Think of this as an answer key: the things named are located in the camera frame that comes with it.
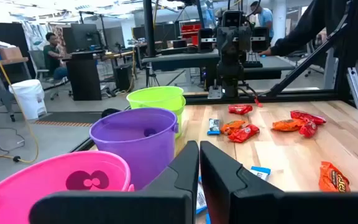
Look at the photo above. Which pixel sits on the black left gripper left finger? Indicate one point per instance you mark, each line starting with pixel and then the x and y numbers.
pixel 166 202

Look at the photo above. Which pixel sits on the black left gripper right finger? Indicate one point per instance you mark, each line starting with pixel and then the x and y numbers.
pixel 244 205

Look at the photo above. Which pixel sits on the blue white candy bar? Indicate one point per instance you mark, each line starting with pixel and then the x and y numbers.
pixel 201 199
pixel 213 126
pixel 259 172

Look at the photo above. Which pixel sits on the red candy packet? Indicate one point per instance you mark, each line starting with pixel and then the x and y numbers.
pixel 308 117
pixel 243 133
pixel 308 129
pixel 240 109

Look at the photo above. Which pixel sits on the orange candy packet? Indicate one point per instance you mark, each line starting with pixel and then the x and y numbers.
pixel 333 178
pixel 232 126
pixel 287 125

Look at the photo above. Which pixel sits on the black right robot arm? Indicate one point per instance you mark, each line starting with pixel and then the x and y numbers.
pixel 230 74

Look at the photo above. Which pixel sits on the black desktop speaker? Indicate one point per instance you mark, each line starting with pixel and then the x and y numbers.
pixel 205 39
pixel 259 39

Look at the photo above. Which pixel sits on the black backlit keyboard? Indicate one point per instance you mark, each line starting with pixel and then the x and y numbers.
pixel 253 60

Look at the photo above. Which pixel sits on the person's hand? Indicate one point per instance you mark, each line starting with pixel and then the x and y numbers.
pixel 264 52

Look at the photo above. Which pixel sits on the person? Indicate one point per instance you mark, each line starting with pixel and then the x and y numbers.
pixel 51 53
pixel 264 18
pixel 303 31

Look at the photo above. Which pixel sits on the red storage bins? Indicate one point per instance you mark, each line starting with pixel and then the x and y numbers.
pixel 191 32

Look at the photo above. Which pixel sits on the gray desk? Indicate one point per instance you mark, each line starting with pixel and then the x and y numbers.
pixel 182 59
pixel 275 67

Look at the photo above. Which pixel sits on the purple plastic bucket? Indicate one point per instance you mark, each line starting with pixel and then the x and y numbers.
pixel 129 140

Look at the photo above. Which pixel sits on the black desk pole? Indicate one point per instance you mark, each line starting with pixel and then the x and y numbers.
pixel 149 28

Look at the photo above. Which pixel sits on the black tripod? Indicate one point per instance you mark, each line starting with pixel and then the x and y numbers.
pixel 152 76

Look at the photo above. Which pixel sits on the green plastic bucket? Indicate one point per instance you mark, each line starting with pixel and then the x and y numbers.
pixel 154 98

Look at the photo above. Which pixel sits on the black computer tower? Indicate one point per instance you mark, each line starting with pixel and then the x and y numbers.
pixel 123 77

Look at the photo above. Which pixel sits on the pink plastic bucket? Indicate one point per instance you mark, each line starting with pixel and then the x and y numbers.
pixel 42 186

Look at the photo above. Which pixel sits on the black mat with striped edge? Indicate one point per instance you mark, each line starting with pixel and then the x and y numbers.
pixel 70 117

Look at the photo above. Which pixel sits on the black standing desk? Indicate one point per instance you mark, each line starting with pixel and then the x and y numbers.
pixel 84 77

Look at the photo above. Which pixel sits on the black computer monitor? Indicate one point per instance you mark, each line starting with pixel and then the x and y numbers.
pixel 84 36

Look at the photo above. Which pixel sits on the white trash bin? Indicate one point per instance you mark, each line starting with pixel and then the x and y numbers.
pixel 28 98

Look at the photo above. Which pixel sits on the gray office chair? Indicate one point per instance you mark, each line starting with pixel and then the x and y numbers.
pixel 36 60

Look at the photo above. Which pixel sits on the patterned white teal curtain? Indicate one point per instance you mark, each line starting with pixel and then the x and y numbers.
pixel 37 34

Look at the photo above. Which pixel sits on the cardboard box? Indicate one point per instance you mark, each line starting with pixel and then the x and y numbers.
pixel 10 53

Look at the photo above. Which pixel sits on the black partition board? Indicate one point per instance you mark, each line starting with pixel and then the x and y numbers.
pixel 8 32

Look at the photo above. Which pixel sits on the white cloth bag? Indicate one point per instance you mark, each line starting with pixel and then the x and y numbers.
pixel 0 43

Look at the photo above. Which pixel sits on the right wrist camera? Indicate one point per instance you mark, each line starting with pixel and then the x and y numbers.
pixel 232 18

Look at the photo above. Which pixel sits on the silver base bracket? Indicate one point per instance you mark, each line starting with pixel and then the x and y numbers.
pixel 214 92

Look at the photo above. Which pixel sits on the black aluminium rig frame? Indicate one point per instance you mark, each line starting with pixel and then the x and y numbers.
pixel 291 96

